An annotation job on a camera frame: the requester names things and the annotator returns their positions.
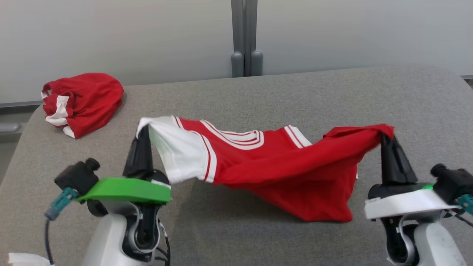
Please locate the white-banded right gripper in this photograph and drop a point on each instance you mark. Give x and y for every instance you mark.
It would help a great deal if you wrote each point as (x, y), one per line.
(402, 205)

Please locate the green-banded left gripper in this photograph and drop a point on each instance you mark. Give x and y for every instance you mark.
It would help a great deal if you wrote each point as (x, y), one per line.
(125, 190)

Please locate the red white-striped shorts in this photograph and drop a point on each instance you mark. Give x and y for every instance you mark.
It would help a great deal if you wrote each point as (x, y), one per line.
(88, 99)

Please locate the red white jersey shirt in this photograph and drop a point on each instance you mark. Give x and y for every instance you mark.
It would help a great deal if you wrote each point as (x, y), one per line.
(277, 166)

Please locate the white tape tag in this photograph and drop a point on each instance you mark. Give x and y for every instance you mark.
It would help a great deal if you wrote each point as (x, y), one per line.
(27, 259)

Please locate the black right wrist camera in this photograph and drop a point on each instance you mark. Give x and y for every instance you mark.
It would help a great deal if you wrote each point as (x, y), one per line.
(452, 183)

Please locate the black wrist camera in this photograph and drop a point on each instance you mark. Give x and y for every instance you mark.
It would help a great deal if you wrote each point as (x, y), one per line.
(75, 177)
(452, 183)

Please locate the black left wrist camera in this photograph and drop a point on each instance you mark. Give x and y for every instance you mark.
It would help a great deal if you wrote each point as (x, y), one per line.
(75, 177)

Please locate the teal right camera connector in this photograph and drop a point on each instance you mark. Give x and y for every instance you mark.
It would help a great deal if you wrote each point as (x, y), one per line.
(466, 204)

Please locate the teal camera connector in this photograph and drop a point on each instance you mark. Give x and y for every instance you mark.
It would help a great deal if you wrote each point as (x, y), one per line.
(61, 203)
(466, 204)

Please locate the teal left camera connector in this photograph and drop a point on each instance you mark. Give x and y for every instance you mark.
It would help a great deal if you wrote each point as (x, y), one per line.
(61, 203)

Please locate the grey wall rail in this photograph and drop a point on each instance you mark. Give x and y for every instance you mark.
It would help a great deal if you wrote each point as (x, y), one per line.
(18, 105)

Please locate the grey partition post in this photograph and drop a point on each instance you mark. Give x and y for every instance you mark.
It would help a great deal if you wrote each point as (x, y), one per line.
(237, 44)
(254, 44)

